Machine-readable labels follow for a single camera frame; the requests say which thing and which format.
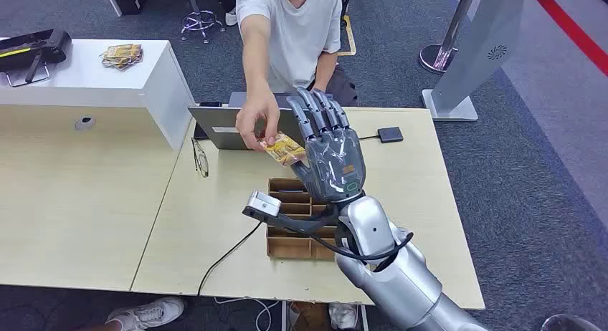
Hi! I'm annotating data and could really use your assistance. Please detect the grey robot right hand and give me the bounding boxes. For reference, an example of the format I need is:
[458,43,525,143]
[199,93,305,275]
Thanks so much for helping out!
[286,87,367,204]

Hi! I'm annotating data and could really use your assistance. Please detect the person's right hand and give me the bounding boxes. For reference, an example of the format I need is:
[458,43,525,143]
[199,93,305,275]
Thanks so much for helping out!
[234,89,281,153]

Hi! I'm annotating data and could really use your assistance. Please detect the gold patterned ID card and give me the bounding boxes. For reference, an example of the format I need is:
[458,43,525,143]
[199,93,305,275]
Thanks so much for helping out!
[260,133,308,168]

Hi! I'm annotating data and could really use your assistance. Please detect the person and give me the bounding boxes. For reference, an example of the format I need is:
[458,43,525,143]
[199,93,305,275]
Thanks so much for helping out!
[234,0,359,154]

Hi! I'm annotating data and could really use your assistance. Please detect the wooden card organizer box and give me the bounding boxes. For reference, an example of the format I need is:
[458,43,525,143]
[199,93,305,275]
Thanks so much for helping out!
[265,178,339,262]

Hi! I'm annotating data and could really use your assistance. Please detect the grey laptop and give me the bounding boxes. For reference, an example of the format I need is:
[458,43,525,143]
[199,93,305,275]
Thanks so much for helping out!
[187,91,333,152]

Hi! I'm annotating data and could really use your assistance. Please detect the small dark square hub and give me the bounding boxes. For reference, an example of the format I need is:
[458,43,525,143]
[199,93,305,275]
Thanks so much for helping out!
[377,126,404,144]

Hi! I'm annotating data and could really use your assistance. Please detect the black-rimmed eyeglasses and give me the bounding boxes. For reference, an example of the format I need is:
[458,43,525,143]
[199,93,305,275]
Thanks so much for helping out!
[191,137,210,179]

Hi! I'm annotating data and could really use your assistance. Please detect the chrome stool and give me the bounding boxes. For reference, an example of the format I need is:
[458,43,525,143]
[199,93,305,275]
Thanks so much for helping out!
[166,0,227,44]

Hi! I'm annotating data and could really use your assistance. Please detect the stack of gold cards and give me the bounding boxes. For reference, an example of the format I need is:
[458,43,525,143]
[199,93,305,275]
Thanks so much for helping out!
[100,43,144,71]

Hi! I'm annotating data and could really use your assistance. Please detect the white crumpled bag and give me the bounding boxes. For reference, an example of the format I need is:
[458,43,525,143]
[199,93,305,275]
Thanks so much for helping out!
[328,302,358,331]

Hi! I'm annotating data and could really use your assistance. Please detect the brown box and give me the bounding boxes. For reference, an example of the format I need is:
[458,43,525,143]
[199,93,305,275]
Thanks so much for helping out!
[288,302,333,331]

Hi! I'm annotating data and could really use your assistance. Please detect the white cabinet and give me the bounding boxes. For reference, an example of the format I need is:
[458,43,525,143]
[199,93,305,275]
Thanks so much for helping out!
[0,38,196,152]

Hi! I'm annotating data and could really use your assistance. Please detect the silver kiosk stand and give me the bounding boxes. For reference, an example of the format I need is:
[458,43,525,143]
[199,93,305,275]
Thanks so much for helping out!
[422,0,527,123]

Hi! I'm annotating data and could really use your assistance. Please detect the large white sneaker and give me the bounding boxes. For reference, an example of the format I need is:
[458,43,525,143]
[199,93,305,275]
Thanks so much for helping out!
[105,296,186,331]

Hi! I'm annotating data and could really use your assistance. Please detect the clear round object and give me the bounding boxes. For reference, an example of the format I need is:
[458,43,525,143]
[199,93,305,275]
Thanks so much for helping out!
[540,313,604,331]

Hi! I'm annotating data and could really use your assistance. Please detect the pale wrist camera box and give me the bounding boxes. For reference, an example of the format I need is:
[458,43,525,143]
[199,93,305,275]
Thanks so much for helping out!
[242,191,282,221]

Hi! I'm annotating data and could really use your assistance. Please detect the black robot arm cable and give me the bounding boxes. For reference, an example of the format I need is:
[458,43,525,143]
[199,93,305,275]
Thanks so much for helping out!
[277,214,415,273]

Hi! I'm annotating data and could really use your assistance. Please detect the black laptop power cable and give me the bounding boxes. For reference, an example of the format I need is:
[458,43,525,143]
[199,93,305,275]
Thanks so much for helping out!
[196,220,263,297]

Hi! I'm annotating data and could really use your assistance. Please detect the chrome stanchion post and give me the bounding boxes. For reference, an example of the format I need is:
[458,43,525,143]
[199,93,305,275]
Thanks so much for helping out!
[419,0,478,75]

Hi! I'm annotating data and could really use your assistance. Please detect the white cable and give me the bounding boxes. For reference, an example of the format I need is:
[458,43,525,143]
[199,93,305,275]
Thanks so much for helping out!
[214,297,281,331]

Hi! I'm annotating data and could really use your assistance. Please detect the black device with wire stand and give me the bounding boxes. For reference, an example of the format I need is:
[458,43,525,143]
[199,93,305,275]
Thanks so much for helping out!
[0,29,72,88]

